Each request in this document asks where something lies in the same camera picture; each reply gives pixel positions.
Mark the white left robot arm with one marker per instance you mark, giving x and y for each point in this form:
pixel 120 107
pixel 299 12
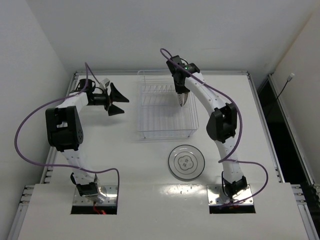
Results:
pixel 65 133

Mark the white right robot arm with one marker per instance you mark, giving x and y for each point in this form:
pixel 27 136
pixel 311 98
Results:
pixel 222 123

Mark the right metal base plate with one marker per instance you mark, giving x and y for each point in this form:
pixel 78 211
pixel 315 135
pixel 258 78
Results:
pixel 216 196

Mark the white plate green rim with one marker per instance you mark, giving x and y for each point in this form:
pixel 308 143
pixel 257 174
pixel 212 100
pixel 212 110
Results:
pixel 186 162

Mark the white wire dish rack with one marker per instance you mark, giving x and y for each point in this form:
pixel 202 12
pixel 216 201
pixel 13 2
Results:
pixel 159 114

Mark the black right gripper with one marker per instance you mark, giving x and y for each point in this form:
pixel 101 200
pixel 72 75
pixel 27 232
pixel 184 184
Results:
pixel 181 90

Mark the orange sunburst plate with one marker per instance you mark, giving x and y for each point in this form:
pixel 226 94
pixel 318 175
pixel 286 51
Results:
pixel 185 98

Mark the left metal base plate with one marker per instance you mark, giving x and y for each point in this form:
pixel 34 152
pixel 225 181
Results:
pixel 107 197

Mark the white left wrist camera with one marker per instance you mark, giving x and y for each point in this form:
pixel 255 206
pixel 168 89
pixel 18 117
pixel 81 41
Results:
pixel 104 84

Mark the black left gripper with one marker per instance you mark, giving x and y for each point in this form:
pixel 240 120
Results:
pixel 108 100

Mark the black cable white connector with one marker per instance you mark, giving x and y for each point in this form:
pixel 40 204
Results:
pixel 289 78

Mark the dark green ring plate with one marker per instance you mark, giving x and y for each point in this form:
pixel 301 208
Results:
pixel 181 99

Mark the metal base plate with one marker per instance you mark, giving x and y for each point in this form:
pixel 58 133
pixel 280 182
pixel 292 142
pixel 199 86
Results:
pixel 216 196
pixel 107 197

